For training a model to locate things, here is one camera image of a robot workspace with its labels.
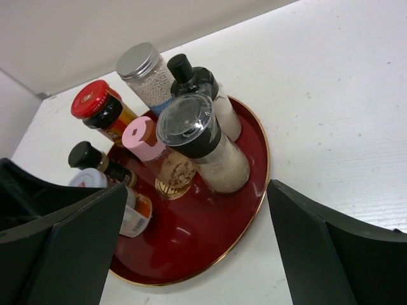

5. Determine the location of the white lid small jar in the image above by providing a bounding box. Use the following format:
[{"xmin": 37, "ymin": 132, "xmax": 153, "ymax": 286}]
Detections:
[{"xmin": 69, "ymin": 168, "xmax": 153, "ymax": 238}]

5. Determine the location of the silver lid bead jar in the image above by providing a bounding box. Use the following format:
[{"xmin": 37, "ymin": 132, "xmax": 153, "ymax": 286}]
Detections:
[{"xmin": 116, "ymin": 42, "xmax": 174, "ymax": 116}]

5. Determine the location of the clear dome cap grinder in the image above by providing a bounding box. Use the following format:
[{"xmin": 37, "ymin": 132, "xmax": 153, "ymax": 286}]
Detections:
[{"xmin": 156, "ymin": 93, "xmax": 251, "ymax": 194}]

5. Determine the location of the black cap white powder bottle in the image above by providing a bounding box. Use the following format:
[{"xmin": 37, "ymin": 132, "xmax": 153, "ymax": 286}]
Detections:
[{"xmin": 167, "ymin": 53, "xmax": 242, "ymax": 141}]

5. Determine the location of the pink cap bottle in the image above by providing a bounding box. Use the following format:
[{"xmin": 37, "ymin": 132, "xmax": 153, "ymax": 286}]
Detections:
[{"xmin": 121, "ymin": 116, "xmax": 197, "ymax": 200}]

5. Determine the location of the black cap spice bottle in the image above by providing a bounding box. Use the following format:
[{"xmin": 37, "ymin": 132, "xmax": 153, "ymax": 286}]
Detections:
[{"xmin": 68, "ymin": 141, "xmax": 137, "ymax": 188}]

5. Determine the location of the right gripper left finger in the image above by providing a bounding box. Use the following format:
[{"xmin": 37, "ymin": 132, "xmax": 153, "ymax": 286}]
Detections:
[{"xmin": 1, "ymin": 158, "xmax": 127, "ymax": 304}]

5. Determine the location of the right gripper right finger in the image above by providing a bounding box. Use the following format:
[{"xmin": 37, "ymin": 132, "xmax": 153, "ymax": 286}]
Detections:
[{"xmin": 267, "ymin": 180, "xmax": 406, "ymax": 304}]

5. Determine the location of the red lid sauce jar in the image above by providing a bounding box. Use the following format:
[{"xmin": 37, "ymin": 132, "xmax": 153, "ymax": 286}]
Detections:
[{"xmin": 71, "ymin": 79, "xmax": 137, "ymax": 147}]

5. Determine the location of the round red tray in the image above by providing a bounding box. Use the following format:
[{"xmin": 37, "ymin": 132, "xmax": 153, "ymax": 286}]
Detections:
[{"xmin": 108, "ymin": 98, "xmax": 271, "ymax": 287}]

